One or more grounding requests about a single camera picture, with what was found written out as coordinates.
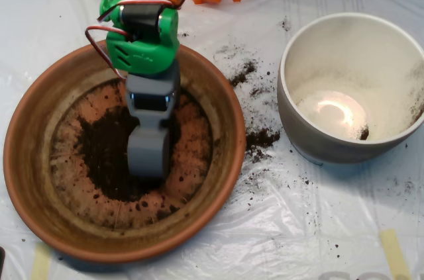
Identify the dark soil pile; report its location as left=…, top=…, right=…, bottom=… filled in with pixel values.
left=78, top=76, right=199, bottom=203

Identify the small spilled soil clump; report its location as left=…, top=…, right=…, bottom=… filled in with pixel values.
left=228, top=60, right=258, bottom=88

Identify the large spilled soil clump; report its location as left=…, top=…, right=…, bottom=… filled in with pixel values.
left=245, top=127, right=282, bottom=164

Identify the terracotta saucer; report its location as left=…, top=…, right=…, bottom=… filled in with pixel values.
left=3, top=35, right=247, bottom=264

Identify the white ceramic pot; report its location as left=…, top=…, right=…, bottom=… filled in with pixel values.
left=276, top=12, right=424, bottom=165

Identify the faded beige tape strip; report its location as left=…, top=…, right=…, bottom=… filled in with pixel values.
left=30, top=242, right=53, bottom=280

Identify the clear plastic sheet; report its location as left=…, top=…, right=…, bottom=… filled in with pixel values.
left=0, top=0, right=424, bottom=280

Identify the long beige tape strip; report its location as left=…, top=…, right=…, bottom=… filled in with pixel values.
left=379, top=228, right=412, bottom=280

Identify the red and white servo cable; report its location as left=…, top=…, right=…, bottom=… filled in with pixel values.
left=85, top=0, right=196, bottom=79

